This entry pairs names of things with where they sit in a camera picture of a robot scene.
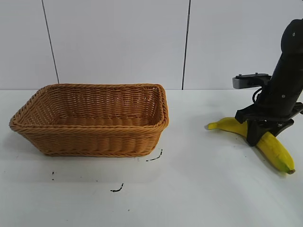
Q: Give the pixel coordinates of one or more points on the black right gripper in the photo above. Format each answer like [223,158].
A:
[277,106]

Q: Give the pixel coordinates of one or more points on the woven tan wicker basket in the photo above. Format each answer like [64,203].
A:
[94,142]

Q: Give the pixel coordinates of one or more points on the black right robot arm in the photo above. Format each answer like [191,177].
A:
[290,54]

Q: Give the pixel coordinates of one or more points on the yellow banana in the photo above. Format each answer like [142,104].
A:
[275,152]

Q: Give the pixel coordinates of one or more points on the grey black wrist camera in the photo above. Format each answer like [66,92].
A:
[246,81]

